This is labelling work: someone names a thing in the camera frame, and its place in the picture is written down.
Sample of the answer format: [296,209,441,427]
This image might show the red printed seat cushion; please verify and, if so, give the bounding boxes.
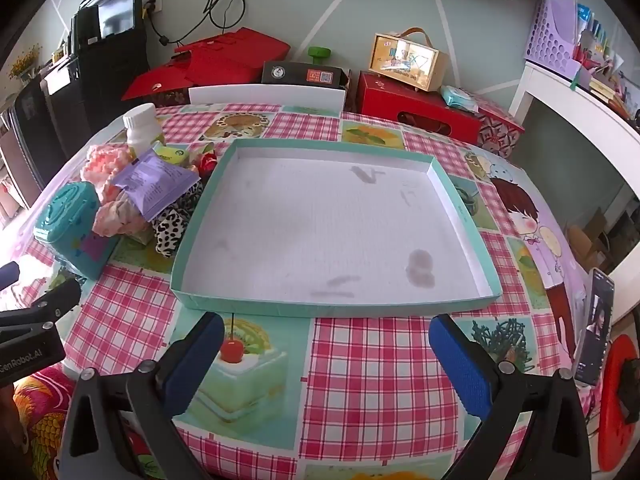
[12,365,76,480]

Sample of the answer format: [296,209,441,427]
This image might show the teal plastic container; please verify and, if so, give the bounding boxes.
[34,181,121,280]

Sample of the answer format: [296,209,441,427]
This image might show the black cardboard box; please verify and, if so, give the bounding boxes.
[261,60,351,90]

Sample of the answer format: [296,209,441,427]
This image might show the wooden box with handle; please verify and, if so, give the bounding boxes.
[368,27,447,92]

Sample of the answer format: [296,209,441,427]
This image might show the red round stool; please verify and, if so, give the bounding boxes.
[597,332,640,473]

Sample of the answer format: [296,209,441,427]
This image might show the cardboard boxes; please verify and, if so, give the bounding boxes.
[567,207,621,273]

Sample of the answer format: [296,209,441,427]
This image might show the white plastic bottle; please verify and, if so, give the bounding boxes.
[122,103,166,161]

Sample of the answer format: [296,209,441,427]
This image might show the green tissue pack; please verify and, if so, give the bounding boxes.
[152,142,193,166]

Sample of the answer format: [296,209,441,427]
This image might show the yellow flowers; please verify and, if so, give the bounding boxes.
[10,42,43,81]

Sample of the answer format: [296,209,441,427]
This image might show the red patterned box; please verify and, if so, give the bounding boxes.
[470,92,526,161]

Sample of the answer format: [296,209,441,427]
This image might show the red hair tie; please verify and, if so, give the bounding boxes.
[192,142,218,178]

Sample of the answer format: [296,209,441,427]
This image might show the red gift box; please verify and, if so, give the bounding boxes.
[121,62,201,106]
[172,27,291,86]

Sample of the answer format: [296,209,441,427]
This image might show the purple packet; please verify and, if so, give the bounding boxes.
[111,149,200,222]

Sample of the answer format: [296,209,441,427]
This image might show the blue wet wipes pack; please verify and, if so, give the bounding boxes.
[440,85,480,111]

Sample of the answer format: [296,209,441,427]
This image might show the black file rack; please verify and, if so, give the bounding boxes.
[70,0,151,53]

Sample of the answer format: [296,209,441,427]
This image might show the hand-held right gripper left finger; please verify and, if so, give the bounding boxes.
[57,311,226,480]

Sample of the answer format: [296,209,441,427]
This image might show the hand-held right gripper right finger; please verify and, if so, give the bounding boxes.
[428,313,606,480]

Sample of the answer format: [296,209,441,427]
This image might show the black cabinet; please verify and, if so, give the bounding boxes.
[40,47,151,131]

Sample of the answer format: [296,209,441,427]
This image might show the purple file basket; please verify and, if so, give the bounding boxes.
[522,0,591,76]

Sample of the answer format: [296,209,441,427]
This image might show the white chair back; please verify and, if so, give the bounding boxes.
[189,85,347,111]

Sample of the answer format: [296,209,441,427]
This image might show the dark brown cabinet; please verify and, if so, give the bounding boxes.
[0,77,68,221]

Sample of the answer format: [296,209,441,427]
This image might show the black white spotted scrunchie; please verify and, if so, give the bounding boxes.
[151,182,203,258]

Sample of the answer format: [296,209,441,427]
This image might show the row of books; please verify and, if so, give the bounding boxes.
[575,2,640,121]

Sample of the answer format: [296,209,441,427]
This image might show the pink scrunchie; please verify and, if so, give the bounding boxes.
[95,195,153,241]

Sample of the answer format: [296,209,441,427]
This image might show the red box with handle slot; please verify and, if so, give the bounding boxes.
[356,71,483,136]

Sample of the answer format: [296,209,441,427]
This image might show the pink white knit cloth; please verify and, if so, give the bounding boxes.
[81,144,132,198]

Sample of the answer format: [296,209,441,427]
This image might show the shallow teal cardboard tray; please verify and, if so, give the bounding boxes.
[170,138,503,318]

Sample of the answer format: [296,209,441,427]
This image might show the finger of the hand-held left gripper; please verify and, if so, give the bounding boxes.
[0,261,21,292]
[27,277,83,326]

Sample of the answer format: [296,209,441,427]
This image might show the smartphone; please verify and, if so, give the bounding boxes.
[574,267,616,386]

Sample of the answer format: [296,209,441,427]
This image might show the white desk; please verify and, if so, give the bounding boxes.
[507,60,640,321]

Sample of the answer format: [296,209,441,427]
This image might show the checked printed tablecloth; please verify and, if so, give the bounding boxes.
[12,102,601,480]

